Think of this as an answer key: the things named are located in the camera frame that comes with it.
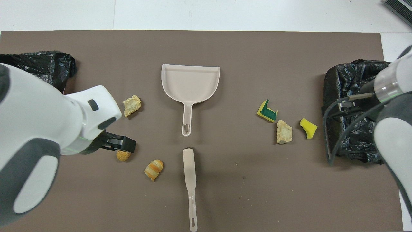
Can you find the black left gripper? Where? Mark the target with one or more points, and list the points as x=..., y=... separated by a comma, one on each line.
x=103, y=143

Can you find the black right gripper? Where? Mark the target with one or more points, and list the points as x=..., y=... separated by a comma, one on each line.
x=369, y=95

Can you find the brown oval bread roll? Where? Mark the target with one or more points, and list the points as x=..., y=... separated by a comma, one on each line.
x=123, y=157

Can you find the striped toy croissant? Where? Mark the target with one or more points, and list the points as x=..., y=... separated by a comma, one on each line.
x=154, y=169

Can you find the beige hand brush black bristles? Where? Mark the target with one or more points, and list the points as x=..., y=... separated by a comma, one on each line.
x=190, y=167

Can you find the beige plastic dustpan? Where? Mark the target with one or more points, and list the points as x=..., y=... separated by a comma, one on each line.
x=190, y=83

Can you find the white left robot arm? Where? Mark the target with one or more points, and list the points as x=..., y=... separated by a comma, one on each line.
x=32, y=112

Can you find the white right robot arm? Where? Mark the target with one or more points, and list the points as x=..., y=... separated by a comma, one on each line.
x=396, y=145

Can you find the bin lined with black bag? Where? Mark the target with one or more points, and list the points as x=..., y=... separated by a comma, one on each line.
x=48, y=64
x=347, y=80

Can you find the small yellow sponge piece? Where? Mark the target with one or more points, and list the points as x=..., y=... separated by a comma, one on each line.
x=308, y=128

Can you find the pale stone-like bread chunk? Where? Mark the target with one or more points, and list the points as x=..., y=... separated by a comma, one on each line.
x=284, y=132

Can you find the yellow and green sponge piece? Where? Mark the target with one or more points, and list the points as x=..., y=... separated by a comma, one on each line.
x=266, y=111

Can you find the grey ribbed device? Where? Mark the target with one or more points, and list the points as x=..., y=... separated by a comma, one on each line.
x=400, y=9

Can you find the brown table mat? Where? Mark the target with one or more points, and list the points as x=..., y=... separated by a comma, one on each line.
x=241, y=48

